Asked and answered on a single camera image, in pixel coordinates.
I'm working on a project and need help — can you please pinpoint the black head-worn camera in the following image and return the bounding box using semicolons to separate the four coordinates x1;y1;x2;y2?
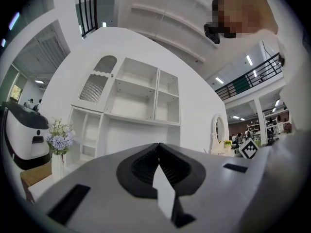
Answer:
203;23;221;45

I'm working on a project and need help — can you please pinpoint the black stair railing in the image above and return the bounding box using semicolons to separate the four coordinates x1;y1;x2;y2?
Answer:
77;0;99;39

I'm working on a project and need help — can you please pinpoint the person's white shirt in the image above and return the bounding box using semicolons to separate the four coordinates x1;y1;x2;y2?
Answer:
239;0;311;233

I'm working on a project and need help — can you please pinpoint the purple and white flower bouquet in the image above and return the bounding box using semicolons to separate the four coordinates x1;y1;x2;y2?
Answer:
45;117;76;155

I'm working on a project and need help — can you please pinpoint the white ribbed vase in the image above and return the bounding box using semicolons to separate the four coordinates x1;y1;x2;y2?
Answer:
51;153;67;183

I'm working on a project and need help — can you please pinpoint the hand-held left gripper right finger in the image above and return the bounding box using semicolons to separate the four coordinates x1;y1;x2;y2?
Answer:
159;142;207;197

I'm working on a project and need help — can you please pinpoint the white oval vanity mirror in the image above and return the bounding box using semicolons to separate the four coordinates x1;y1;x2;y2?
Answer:
209;113;230;155

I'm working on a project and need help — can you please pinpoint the person's head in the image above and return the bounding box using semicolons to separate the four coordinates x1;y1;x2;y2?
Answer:
206;0;279;39

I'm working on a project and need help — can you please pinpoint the wooden side table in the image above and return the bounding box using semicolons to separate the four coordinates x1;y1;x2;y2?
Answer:
19;163;53;203

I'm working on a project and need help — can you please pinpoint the white open shelf cabinet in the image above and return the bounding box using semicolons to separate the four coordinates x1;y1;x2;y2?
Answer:
65;53;182;172

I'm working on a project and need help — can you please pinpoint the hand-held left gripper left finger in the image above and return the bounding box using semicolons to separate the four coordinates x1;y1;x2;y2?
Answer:
116;142;160;200

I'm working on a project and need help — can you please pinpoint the white and black robot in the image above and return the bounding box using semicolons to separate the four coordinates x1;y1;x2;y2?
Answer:
0;100;52;171

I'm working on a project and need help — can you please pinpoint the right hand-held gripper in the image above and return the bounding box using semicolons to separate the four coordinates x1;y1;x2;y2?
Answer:
239;138;259;160

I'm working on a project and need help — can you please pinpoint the black balcony railing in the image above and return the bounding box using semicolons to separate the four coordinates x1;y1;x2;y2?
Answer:
214;52;284;101

